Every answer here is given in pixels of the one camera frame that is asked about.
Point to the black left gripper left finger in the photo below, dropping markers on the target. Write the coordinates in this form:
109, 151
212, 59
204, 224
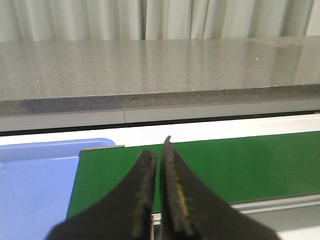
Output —
123, 214

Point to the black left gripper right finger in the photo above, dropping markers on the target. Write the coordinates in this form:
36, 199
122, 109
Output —
191, 211

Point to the green conveyor belt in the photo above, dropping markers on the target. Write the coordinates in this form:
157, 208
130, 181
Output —
236, 169

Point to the blue plastic tray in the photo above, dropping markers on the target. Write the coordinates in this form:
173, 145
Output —
36, 181

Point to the grey panel under counter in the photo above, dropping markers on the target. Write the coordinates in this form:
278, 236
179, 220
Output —
138, 115

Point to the grey stone counter slab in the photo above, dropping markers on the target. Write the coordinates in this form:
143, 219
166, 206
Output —
79, 76

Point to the white pleated curtain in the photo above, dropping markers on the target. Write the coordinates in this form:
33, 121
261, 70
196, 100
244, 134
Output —
75, 20

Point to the aluminium conveyor side rail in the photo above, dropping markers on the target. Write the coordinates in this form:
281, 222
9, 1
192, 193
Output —
276, 204

